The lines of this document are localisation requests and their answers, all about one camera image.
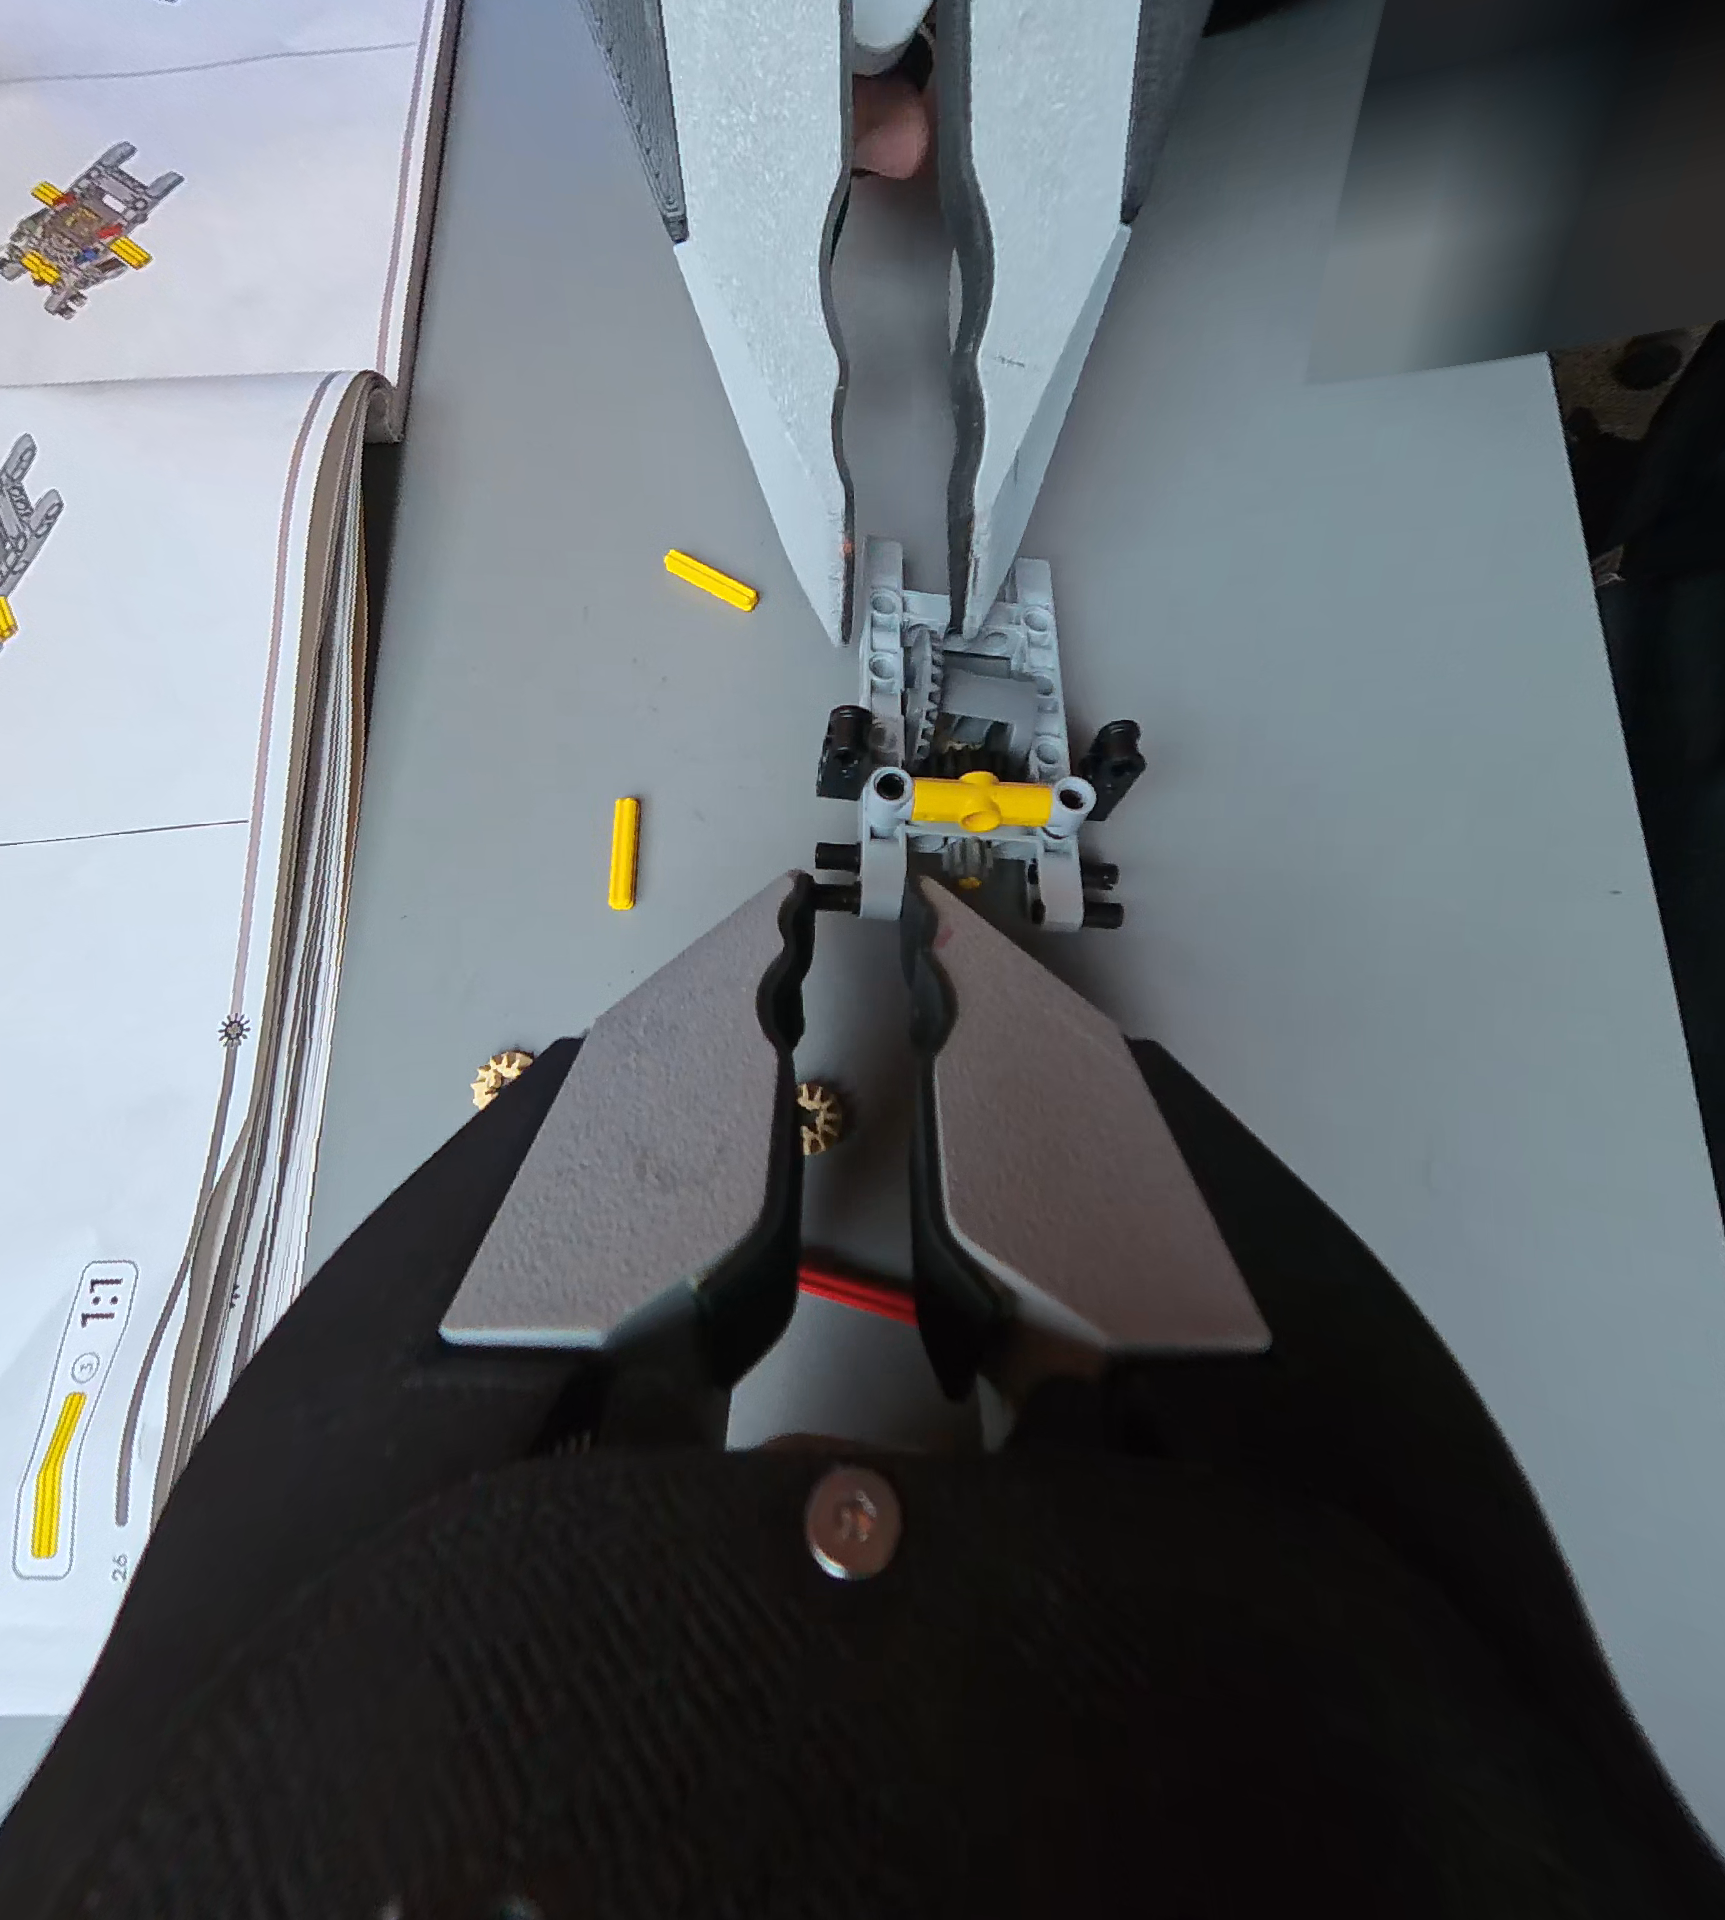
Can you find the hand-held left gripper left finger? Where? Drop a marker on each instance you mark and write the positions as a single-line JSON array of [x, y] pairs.
[[622, 1185]]

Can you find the tan lego bevel gear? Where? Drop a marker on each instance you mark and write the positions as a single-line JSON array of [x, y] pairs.
[[821, 1118], [503, 1081]]

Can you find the red long lego axle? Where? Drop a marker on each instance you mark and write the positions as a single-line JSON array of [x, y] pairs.
[[853, 1294]]

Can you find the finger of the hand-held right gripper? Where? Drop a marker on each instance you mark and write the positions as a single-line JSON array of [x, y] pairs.
[[756, 197], [1055, 179]]

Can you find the white lego instruction booklet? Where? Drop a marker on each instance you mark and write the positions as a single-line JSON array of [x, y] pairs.
[[83, 901]]

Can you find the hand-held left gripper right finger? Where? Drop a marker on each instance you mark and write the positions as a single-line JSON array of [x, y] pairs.
[[1086, 1185]]

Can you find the yellow lego axle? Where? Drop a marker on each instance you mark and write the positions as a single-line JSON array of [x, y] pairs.
[[625, 852], [712, 583]]

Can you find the grey lego frame assembly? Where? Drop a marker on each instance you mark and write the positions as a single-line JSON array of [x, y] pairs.
[[1034, 599]]

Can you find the person's right hand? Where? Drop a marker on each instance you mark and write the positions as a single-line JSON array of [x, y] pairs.
[[892, 129]]

